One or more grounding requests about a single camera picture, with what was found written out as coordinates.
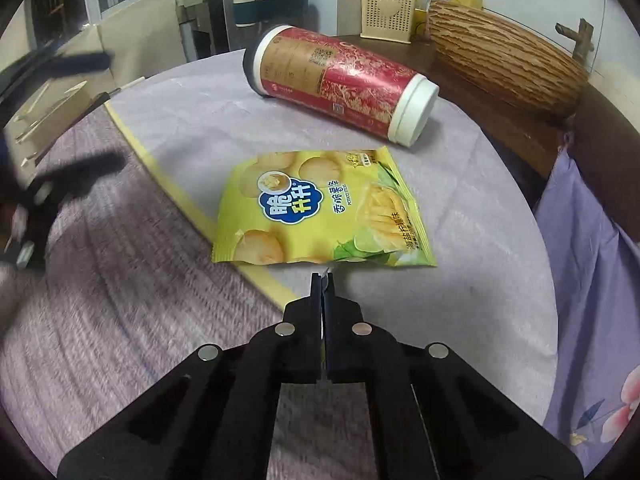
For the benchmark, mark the brass faucet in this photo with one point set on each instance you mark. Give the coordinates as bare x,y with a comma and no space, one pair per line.
577,37

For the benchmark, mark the purple floral cloth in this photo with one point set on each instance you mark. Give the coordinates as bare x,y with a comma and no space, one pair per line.
595,310

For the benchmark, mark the beige utensil holder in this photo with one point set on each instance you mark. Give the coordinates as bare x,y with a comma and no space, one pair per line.
387,12

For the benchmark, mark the white water dispenser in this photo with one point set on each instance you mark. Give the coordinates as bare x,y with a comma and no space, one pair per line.
215,10

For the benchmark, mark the red cylindrical canister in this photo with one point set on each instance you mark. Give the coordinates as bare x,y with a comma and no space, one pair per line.
340,80

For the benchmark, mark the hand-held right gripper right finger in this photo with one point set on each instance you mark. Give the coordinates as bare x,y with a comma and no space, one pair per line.
332,320

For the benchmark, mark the dark teal roll holder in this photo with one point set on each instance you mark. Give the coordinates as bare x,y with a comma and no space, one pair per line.
270,10

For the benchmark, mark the pale wooden frame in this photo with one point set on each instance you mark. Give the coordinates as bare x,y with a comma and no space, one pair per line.
50,110

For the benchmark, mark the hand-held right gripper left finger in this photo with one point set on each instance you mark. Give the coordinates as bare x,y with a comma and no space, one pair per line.
314,320

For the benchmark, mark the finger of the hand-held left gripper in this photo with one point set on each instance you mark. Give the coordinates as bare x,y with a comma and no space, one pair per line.
65,65
85,170

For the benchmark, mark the ribbed wooden basin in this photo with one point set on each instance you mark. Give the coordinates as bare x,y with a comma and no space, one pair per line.
505,60

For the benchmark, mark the yellow chips bag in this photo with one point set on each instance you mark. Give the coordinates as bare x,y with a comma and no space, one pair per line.
310,205

